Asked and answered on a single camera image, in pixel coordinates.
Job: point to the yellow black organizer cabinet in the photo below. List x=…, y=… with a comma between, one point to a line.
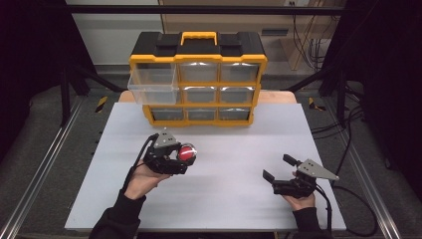
x=199, y=46

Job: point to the grid of clear drawers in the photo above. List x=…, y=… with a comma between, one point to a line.
x=219, y=94

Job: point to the aluminium rail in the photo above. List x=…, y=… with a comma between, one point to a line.
x=368, y=186
x=40, y=169

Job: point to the black horizontal bar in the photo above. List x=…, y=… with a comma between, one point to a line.
x=132, y=9

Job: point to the round red-lidded metal tin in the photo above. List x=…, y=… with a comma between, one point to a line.
x=186, y=153

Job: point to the person's right hand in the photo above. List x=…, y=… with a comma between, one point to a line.
x=301, y=202

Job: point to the dark curtain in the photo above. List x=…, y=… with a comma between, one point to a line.
x=388, y=83
x=30, y=66

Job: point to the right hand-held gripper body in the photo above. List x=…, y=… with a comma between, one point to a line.
x=297, y=188

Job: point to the black metal stand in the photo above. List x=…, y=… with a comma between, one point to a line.
x=66, y=99
x=341, y=96

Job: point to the person's left hand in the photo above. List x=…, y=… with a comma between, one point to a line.
x=142, y=182

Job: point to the clear plastic organizer drawer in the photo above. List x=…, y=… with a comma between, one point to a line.
x=154, y=83

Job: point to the yellow black hazard tape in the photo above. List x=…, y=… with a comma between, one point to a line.
x=313, y=104
x=101, y=104

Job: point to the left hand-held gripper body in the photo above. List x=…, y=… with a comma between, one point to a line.
x=162, y=159

